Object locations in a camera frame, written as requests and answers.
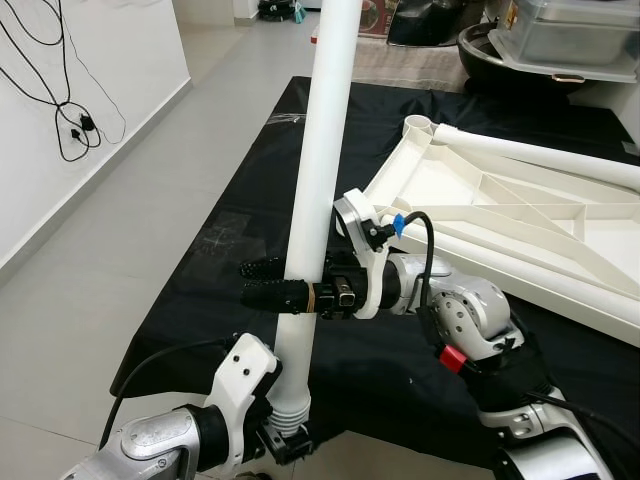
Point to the white plastic table leg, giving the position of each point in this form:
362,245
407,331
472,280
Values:
540,155
525,272
335,120

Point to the black wok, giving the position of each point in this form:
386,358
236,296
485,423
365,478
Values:
480,60

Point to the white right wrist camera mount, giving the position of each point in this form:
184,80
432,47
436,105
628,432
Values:
355,215

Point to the red printed carton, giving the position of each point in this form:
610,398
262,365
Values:
377,15

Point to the beige covered bench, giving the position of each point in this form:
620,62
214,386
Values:
420,65

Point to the clear tape strip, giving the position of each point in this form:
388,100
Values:
285,117

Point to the black object on floor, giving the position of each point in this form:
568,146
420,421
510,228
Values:
280,10

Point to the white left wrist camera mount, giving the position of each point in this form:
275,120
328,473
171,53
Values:
240,375

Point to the black bag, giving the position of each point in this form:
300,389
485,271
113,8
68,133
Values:
430,20

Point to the clear plastic storage box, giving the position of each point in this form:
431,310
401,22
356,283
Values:
570,40

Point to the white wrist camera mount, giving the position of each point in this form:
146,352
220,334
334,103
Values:
355,215
240,375

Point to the clear tape patch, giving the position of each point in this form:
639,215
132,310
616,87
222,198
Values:
225,245

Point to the black tablecloth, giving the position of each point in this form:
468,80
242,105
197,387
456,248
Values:
230,200

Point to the white plastic table top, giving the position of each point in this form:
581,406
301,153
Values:
440,185

